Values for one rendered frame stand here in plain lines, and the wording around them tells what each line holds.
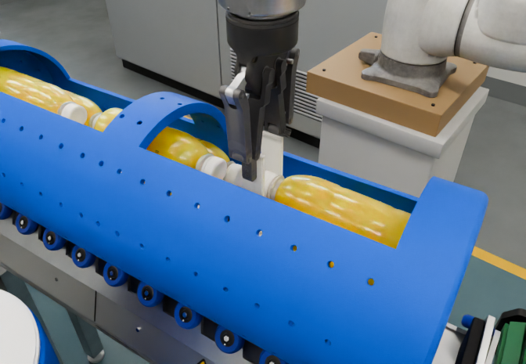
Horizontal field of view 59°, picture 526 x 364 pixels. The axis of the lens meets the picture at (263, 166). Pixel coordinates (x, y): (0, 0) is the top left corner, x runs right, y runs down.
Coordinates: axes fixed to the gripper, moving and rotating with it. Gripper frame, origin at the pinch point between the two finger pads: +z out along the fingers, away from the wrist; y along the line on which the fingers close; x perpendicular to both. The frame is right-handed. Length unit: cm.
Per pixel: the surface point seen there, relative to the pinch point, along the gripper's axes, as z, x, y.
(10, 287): 63, -72, 9
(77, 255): 23.4, -30.0, 11.3
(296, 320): 6.5, 12.4, 13.7
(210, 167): 2.2, -7.4, 1.4
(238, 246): 2.2, 3.8, 11.4
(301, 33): 53, -78, -164
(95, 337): 107, -72, -7
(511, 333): 31, 36, -17
